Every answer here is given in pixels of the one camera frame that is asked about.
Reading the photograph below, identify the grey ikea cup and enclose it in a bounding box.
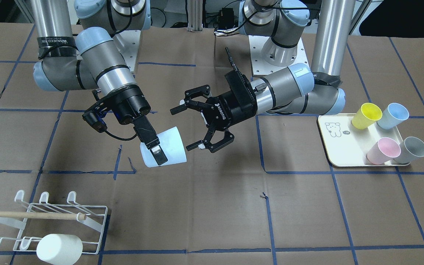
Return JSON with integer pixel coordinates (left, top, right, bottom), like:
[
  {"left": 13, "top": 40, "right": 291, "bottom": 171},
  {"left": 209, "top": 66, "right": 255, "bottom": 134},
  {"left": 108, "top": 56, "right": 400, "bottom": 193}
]
[{"left": 394, "top": 136, "right": 424, "bottom": 164}]

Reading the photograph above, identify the white wire cup rack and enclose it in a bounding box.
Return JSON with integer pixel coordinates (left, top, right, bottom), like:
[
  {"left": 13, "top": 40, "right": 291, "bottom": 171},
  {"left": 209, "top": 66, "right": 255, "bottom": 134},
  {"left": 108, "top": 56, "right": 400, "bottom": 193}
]
[{"left": 0, "top": 190, "right": 110, "bottom": 254}]

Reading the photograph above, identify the white ikea cup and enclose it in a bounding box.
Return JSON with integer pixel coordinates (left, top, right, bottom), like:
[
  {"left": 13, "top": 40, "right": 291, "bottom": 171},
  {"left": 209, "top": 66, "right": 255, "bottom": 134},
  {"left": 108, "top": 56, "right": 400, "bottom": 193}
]
[{"left": 36, "top": 234, "right": 83, "bottom": 265}]

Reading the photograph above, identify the light blue ikea cup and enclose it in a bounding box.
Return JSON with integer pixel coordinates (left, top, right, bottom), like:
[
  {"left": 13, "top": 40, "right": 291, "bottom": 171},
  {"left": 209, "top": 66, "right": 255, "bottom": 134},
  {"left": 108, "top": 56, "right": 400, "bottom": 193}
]
[{"left": 140, "top": 127, "right": 187, "bottom": 167}]

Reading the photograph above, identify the pink ikea cup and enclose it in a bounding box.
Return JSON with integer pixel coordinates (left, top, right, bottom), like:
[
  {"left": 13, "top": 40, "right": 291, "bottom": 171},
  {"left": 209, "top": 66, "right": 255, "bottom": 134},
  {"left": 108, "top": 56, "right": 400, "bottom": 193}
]
[{"left": 366, "top": 137, "right": 402, "bottom": 165}]

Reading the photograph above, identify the cream plastic tray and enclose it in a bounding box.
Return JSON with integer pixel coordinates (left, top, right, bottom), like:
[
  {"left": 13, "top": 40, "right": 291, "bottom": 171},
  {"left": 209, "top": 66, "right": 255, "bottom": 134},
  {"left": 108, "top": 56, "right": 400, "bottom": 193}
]
[{"left": 317, "top": 113, "right": 403, "bottom": 167}]

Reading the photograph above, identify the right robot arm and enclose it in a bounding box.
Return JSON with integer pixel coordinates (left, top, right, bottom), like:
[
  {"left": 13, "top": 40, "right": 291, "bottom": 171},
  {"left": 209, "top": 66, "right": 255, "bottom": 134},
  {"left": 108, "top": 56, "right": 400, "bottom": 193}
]
[{"left": 31, "top": 0, "right": 167, "bottom": 165}]

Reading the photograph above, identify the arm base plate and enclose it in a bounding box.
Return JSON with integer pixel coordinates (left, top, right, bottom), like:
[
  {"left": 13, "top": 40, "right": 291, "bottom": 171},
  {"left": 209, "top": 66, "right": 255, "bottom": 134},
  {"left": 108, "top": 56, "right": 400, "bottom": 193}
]
[
  {"left": 248, "top": 35, "right": 309, "bottom": 77},
  {"left": 113, "top": 30, "right": 141, "bottom": 74}
]

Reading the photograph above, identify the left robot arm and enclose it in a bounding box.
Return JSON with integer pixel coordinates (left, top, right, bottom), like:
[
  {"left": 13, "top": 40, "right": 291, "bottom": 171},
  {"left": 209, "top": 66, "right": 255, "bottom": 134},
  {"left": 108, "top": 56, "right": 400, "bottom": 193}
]
[{"left": 170, "top": 0, "right": 355, "bottom": 153}]

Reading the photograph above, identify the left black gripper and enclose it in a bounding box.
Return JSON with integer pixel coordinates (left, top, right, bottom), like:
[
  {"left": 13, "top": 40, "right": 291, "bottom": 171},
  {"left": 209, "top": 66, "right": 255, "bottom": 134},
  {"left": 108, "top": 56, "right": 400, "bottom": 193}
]
[{"left": 170, "top": 71, "right": 258, "bottom": 153}]

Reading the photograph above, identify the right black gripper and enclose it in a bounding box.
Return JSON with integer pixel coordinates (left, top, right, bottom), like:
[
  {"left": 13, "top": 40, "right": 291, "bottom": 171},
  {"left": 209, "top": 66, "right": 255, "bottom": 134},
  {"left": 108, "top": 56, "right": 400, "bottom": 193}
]
[{"left": 93, "top": 84, "right": 168, "bottom": 165}]

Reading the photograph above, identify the aluminium frame post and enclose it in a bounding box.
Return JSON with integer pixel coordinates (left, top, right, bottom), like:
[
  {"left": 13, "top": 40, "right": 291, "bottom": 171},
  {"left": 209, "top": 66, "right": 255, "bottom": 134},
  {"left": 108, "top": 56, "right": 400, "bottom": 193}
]
[{"left": 186, "top": 0, "right": 204, "bottom": 32}]

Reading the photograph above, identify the yellow ikea cup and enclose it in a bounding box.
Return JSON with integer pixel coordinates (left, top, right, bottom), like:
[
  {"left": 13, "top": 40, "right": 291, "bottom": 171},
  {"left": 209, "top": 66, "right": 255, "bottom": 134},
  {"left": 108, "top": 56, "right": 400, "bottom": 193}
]
[{"left": 351, "top": 103, "right": 383, "bottom": 130}]

